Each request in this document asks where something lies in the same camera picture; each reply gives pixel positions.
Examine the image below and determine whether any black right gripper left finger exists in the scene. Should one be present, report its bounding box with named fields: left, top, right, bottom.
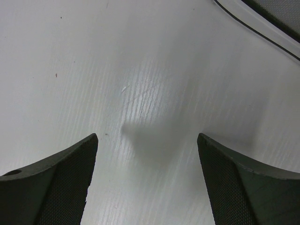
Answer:
left=0, top=134, right=98, bottom=225

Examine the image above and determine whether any grey sneaker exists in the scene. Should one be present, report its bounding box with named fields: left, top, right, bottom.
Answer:
left=214, top=0, right=300, bottom=61

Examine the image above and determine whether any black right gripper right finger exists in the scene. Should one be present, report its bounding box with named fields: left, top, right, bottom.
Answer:
left=197, top=133, right=300, bottom=225

